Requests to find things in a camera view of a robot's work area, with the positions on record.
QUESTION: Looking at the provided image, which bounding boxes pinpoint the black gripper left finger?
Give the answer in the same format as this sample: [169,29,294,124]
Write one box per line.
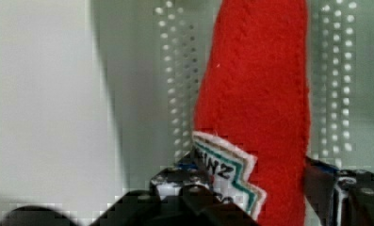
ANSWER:
[90,151,259,226]

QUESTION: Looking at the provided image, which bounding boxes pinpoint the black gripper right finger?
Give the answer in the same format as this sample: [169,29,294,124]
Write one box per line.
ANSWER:
[304,157,374,226]

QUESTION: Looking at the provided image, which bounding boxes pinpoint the red felt ketchup bottle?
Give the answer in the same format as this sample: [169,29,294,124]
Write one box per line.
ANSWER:
[193,0,310,226]

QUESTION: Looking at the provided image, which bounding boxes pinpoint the grey-green oval strainer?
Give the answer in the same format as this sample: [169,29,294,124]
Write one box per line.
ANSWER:
[91,0,374,189]

